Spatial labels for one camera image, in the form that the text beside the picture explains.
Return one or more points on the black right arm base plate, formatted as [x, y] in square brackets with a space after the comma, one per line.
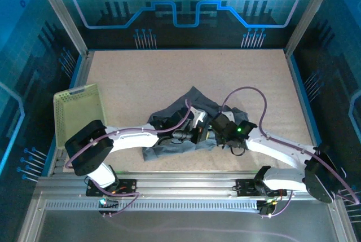
[245, 187]

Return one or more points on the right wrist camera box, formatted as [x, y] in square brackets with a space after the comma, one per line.
[224, 110]

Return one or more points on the aluminium frame post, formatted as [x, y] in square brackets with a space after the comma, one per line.
[60, 16]
[310, 13]

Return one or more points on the grey t-shirt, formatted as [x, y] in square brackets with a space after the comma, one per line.
[194, 98]

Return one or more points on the pale green perforated plastic basket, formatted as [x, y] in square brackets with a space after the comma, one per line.
[79, 112]

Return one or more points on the aluminium mounting rail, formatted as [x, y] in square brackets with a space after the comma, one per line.
[183, 185]

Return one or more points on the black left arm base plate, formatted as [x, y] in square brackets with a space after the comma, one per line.
[128, 188]

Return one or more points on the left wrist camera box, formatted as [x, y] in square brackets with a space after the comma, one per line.
[198, 115]

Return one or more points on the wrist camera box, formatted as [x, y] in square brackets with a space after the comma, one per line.
[198, 115]
[224, 110]

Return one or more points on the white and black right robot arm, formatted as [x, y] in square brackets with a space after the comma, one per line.
[282, 149]

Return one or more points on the steel panel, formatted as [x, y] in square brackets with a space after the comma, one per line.
[183, 225]

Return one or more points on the small black controller board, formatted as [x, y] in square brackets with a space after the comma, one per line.
[265, 210]
[108, 212]

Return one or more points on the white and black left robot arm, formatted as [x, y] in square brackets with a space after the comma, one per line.
[132, 140]

